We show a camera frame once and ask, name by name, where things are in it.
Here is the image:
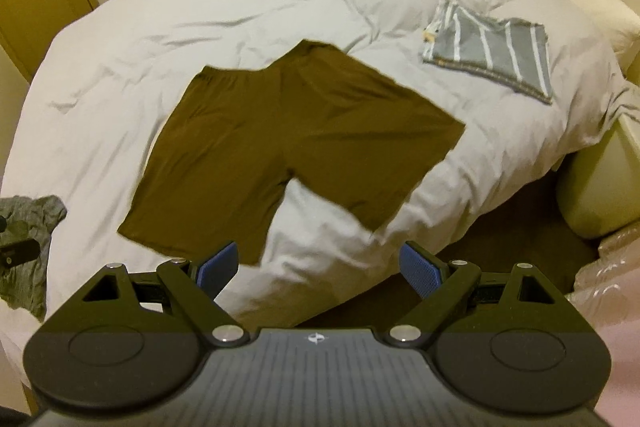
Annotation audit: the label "brown shorts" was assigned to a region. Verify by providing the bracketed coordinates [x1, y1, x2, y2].
[116, 39, 467, 267]

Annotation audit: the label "crumpled grey garment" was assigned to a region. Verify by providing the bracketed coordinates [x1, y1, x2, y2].
[0, 194, 68, 322]

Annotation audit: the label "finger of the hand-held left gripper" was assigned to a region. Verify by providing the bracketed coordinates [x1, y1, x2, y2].
[0, 239, 40, 267]

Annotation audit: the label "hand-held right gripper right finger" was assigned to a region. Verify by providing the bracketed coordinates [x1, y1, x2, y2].
[382, 241, 593, 349]

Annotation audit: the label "folded grey striped garment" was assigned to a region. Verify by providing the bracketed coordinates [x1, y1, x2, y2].
[421, 0, 555, 105]

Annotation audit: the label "cream bed frame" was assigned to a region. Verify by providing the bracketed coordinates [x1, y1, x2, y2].
[556, 114, 640, 239]

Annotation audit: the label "clear plastic bag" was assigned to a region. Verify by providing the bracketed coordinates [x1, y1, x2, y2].
[572, 227, 640, 427]

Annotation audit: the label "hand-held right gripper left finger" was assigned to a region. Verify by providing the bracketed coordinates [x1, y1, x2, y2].
[47, 241, 251, 349]

